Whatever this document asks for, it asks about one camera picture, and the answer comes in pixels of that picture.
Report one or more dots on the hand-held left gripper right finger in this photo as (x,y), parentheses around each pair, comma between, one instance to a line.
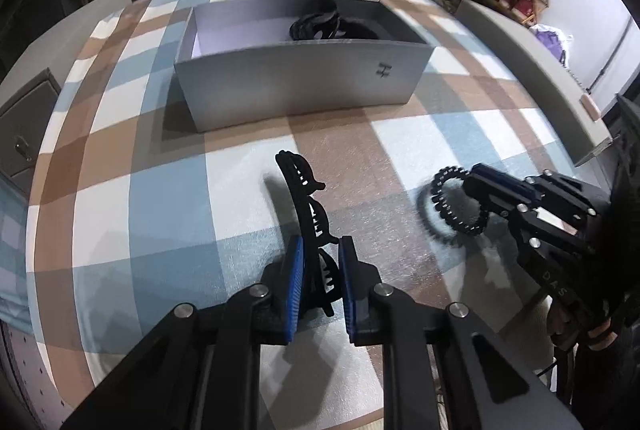
(348,290)

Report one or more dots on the grey low cabinet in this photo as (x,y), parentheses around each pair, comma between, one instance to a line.
(30,124)

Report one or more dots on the grey cardboard box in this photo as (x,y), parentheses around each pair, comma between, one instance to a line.
(300,84)

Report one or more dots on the grey board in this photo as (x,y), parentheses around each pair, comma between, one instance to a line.
(525,74)

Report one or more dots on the plaid tablecloth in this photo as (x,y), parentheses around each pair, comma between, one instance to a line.
(150,210)

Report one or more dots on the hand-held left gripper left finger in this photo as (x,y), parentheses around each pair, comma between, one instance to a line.
(295,290)

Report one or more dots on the person's right hand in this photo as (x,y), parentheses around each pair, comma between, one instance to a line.
(560,330)

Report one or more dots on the black hair claw clip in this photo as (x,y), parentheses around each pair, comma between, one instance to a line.
(305,205)
(315,22)

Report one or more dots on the small pink block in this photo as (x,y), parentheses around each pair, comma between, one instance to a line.
(590,106)

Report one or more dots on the purple bag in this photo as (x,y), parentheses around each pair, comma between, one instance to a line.
(547,40)

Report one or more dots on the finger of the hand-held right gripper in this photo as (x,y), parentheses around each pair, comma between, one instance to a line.
(500,177)
(487,197)

